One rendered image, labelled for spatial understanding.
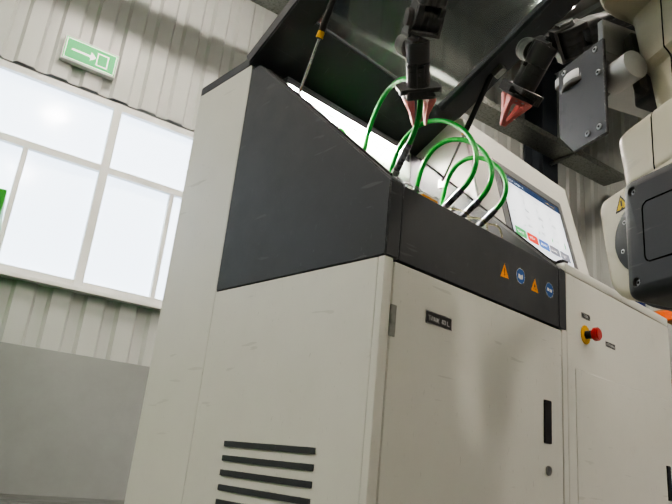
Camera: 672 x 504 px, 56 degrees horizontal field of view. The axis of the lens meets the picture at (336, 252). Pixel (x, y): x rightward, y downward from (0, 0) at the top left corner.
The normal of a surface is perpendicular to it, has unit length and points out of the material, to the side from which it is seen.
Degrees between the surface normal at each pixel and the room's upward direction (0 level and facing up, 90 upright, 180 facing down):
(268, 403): 90
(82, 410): 90
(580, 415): 90
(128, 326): 90
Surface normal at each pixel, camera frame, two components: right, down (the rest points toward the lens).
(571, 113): -0.93, -0.19
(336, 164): -0.72, -0.29
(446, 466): 0.69, -0.17
